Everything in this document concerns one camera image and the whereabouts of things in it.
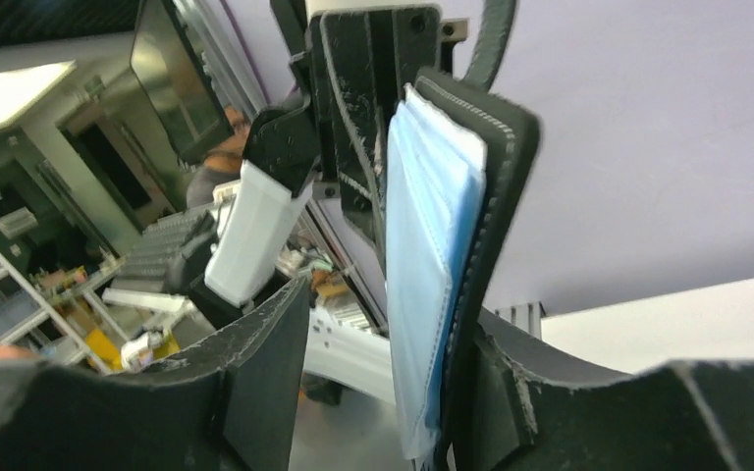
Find wall monitor screen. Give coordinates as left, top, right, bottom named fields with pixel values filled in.
left=130, top=0, right=233, bottom=165

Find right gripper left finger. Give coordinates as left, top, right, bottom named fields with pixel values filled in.
left=0, top=279, right=309, bottom=470

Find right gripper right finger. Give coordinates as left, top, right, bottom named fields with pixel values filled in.
left=450, top=312, right=754, bottom=470

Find black leather card holder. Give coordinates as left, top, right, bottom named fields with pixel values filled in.
left=384, top=0, right=543, bottom=471

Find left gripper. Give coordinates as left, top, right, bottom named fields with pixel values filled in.
left=269, top=1, right=468, bottom=269

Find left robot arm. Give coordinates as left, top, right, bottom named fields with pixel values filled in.
left=168, top=1, right=445, bottom=407

